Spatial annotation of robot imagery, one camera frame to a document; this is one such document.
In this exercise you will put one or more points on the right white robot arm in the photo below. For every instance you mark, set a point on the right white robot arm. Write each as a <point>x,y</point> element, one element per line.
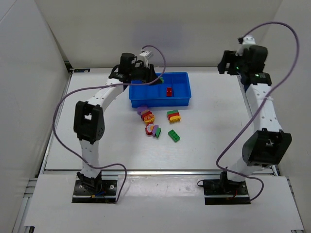
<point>268,143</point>

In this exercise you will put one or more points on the aluminium frame rail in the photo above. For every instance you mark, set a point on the aluminium frame rail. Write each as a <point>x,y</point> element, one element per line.
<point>267,171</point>

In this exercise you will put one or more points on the red flower lego brick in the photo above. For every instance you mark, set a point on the red flower lego brick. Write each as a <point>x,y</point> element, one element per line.
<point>149,129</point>

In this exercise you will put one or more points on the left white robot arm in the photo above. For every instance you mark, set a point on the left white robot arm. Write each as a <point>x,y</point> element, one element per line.
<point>89,115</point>

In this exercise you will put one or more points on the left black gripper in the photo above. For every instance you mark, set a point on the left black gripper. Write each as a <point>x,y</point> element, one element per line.
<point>147,73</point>

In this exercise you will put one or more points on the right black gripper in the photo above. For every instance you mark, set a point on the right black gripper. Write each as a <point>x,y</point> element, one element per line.
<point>225,62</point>

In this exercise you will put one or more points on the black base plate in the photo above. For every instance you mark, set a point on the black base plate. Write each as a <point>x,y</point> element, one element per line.
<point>219,193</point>
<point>105,194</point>

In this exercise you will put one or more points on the green red yellow lego stack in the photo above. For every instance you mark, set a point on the green red yellow lego stack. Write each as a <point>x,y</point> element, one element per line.
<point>173,116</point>

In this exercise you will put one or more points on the red half-round lego brick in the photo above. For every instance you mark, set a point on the red half-round lego brick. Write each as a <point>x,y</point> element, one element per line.
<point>145,114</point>

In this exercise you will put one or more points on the purple green lego stack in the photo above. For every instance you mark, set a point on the purple green lego stack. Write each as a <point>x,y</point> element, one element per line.
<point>156,131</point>

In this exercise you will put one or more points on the yellow orange butterfly lego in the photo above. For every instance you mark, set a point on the yellow orange butterfly lego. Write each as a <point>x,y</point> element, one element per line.
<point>149,119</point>

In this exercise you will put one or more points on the blue divided plastic bin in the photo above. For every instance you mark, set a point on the blue divided plastic bin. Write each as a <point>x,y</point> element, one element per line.
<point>155,95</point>

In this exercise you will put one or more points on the green 2x4 lego brick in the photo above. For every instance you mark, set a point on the green 2x4 lego brick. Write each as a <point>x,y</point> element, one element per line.
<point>173,135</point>

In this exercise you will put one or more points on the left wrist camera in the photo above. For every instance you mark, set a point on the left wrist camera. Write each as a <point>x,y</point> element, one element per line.
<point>145,55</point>

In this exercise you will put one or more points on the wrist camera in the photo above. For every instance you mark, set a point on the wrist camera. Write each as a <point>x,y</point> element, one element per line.
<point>145,55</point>
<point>245,43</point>

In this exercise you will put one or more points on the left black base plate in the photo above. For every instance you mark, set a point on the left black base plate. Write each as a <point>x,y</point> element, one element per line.
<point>105,194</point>

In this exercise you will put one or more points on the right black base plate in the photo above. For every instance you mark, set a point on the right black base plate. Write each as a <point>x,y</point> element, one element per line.
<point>219,193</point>

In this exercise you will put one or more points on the red 2x4 lego brick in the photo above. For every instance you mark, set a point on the red 2x4 lego brick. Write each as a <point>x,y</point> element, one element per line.
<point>169,92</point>

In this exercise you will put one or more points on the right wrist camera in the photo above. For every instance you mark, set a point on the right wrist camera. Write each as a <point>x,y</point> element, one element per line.
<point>245,43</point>

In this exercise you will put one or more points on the purple rounded lego brick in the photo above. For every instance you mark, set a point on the purple rounded lego brick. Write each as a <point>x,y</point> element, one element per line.
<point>141,108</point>

